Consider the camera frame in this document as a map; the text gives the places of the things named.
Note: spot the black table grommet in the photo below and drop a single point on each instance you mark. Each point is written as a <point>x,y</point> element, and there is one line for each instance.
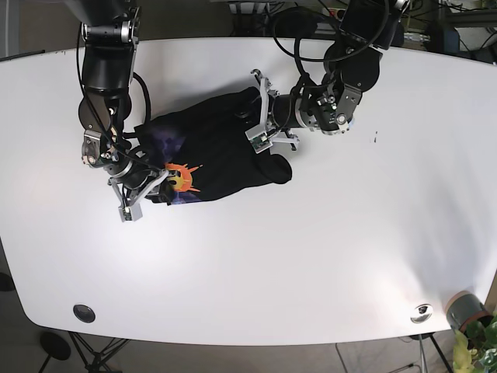
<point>84,313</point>

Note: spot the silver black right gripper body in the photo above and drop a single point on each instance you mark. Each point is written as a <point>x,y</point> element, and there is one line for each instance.
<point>97,153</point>

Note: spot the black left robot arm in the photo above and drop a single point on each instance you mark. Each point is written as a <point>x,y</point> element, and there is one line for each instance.
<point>352,67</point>

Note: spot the silver table grommet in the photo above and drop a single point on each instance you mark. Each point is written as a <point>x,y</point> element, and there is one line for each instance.
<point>421,313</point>

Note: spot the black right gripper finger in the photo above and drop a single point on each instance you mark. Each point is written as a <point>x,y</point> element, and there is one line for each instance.
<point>162,193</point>
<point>132,188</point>

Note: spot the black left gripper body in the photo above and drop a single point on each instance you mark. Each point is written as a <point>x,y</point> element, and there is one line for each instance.
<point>328,108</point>

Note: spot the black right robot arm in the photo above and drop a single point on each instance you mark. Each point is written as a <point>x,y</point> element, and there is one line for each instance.
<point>109,30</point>

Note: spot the black graphic T-shirt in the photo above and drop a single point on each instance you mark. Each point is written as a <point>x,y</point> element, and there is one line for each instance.
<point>206,152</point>

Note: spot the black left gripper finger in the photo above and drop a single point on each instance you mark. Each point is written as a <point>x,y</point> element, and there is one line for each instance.
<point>260,109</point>
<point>287,138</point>

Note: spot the potted green plant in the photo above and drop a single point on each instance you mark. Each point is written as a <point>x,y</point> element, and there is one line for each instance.
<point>475,333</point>

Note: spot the black tripod stand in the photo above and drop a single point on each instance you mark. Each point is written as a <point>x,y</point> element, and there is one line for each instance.
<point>57,348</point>

